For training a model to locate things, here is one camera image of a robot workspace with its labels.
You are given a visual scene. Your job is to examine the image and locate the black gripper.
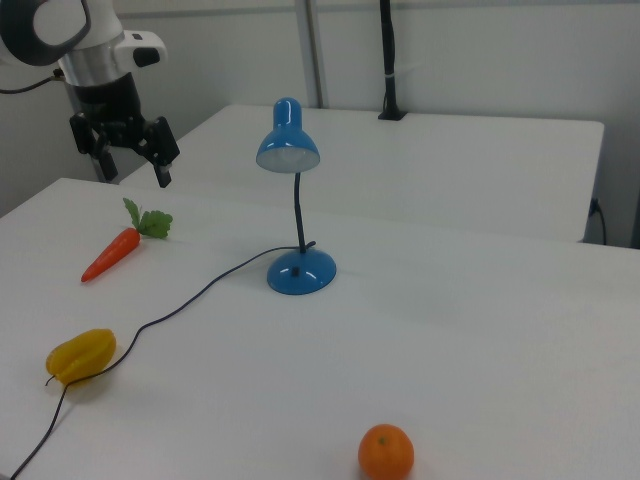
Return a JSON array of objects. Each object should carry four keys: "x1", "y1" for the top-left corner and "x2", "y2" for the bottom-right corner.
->
[{"x1": 66, "y1": 71, "x2": 182, "y2": 189}]

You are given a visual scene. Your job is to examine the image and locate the blue desk lamp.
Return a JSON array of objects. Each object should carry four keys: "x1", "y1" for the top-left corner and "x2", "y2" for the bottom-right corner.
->
[{"x1": 255, "y1": 96, "x2": 338, "y2": 297}]

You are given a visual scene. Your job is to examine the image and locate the orange plastic carrot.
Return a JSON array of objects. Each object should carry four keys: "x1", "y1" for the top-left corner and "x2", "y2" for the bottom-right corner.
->
[{"x1": 80, "y1": 197, "x2": 174, "y2": 285}]

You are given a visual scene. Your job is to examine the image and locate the yellow plastic starfruit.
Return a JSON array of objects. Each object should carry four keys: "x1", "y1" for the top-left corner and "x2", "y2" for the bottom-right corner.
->
[{"x1": 45, "y1": 328, "x2": 118, "y2": 387}]

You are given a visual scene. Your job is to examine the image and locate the black pole with clamp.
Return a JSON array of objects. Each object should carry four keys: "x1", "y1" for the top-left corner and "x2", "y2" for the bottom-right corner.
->
[{"x1": 377, "y1": 0, "x2": 409, "y2": 122}]

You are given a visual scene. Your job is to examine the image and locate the white rear table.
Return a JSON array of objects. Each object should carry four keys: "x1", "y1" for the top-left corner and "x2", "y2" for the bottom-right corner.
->
[{"x1": 119, "y1": 103, "x2": 606, "y2": 244}]

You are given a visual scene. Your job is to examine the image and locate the orange plastic tangerine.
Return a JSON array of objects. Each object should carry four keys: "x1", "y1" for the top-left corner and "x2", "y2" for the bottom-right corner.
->
[{"x1": 357, "y1": 423, "x2": 416, "y2": 480}]

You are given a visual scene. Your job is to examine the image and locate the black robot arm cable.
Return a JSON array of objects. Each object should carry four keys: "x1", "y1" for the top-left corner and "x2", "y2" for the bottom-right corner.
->
[{"x1": 0, "y1": 68, "x2": 66, "y2": 95}]

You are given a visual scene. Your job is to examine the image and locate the dark lamp power cord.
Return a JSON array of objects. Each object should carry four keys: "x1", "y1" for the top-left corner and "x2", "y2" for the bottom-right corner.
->
[{"x1": 8, "y1": 241, "x2": 317, "y2": 480}]

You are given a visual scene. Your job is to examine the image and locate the wide grey partition post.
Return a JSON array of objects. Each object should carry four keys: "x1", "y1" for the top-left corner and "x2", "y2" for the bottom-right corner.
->
[{"x1": 294, "y1": 0, "x2": 331, "y2": 109}]

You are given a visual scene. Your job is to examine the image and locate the wall plug with black cable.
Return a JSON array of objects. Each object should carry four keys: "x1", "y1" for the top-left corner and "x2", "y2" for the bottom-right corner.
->
[{"x1": 590, "y1": 198, "x2": 608, "y2": 246}]

